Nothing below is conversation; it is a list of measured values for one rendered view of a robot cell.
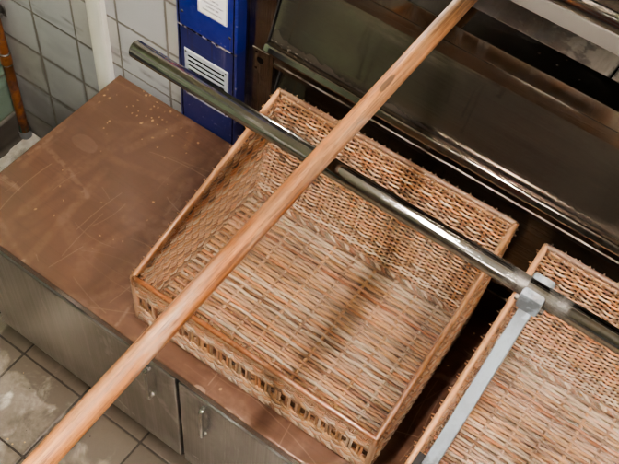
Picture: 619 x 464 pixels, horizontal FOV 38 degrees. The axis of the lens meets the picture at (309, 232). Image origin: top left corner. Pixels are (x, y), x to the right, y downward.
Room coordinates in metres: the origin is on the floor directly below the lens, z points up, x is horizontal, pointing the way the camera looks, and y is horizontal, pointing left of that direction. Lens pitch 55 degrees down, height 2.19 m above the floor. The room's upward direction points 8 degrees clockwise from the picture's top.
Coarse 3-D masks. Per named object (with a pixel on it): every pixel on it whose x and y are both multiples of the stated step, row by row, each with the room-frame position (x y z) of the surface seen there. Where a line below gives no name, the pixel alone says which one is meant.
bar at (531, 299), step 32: (160, 64) 0.98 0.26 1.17; (224, 96) 0.94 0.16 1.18; (256, 128) 0.89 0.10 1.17; (384, 192) 0.80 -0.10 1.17; (416, 224) 0.75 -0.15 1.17; (480, 256) 0.71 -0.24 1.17; (512, 288) 0.68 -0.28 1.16; (544, 288) 0.67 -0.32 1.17; (512, 320) 0.65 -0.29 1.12; (576, 320) 0.63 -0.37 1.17; (480, 384) 0.58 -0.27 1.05
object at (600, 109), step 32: (384, 0) 1.22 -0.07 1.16; (416, 0) 1.20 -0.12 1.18; (448, 0) 1.22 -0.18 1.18; (480, 32) 1.15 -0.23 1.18; (512, 32) 1.16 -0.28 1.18; (512, 64) 1.10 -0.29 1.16; (544, 64) 1.09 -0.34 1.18; (576, 64) 1.10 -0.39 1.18; (576, 96) 1.05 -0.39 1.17; (608, 96) 1.04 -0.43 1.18
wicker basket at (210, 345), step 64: (256, 192) 1.20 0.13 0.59; (320, 192) 1.16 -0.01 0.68; (448, 192) 1.08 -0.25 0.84; (192, 256) 1.01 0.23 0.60; (320, 256) 1.06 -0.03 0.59; (384, 256) 1.06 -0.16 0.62; (448, 256) 1.03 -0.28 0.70; (192, 320) 0.79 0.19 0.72; (256, 320) 0.89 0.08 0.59; (320, 320) 0.91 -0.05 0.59; (384, 320) 0.93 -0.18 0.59; (448, 320) 0.95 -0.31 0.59; (256, 384) 0.73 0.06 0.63; (320, 384) 0.77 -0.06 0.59; (384, 384) 0.79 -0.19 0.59
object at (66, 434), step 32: (448, 32) 1.12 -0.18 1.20; (416, 64) 1.03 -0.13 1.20; (384, 96) 0.95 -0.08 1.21; (352, 128) 0.88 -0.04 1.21; (320, 160) 0.81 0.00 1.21; (288, 192) 0.74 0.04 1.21; (256, 224) 0.69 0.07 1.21; (224, 256) 0.63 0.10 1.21; (192, 288) 0.57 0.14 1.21; (160, 320) 0.52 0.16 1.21; (128, 352) 0.48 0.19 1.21; (96, 384) 0.43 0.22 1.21; (128, 384) 0.44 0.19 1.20; (96, 416) 0.40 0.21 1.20; (64, 448) 0.35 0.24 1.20
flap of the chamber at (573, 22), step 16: (512, 0) 0.97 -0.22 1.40; (528, 0) 0.96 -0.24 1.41; (544, 0) 0.95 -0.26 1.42; (608, 0) 0.99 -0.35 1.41; (544, 16) 0.95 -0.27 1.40; (560, 16) 0.94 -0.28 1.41; (576, 16) 0.93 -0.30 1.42; (576, 32) 0.92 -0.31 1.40; (592, 32) 0.92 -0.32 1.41; (608, 32) 0.91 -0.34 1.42; (608, 48) 0.90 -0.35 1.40
